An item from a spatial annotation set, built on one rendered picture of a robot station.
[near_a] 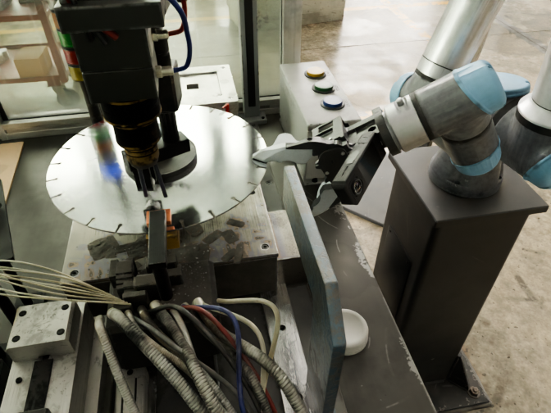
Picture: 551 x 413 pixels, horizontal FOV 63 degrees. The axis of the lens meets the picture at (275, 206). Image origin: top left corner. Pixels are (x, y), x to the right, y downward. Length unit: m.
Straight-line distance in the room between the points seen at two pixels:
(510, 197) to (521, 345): 0.83
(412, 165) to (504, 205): 0.21
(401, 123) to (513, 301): 1.32
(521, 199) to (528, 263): 1.02
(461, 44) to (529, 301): 1.29
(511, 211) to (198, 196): 0.65
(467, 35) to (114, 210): 0.58
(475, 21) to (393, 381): 0.55
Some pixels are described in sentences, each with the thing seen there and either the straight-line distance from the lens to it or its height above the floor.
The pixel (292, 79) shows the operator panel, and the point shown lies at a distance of 1.05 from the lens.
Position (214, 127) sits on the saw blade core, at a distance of 0.78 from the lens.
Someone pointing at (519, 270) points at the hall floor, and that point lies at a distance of 2.02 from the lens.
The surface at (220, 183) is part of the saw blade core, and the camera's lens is 0.65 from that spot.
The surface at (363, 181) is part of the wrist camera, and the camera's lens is 0.65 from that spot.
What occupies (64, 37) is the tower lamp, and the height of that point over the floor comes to 1.05.
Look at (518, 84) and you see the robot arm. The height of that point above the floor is 0.98.
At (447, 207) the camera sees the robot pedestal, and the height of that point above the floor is 0.75.
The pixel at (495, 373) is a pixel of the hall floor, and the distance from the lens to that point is 1.69.
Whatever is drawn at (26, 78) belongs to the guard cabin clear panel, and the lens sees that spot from 1.21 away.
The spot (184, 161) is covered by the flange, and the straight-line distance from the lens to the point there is 0.69.
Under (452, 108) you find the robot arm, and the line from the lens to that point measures 0.66.
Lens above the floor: 1.35
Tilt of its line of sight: 42 degrees down
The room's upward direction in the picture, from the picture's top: straight up
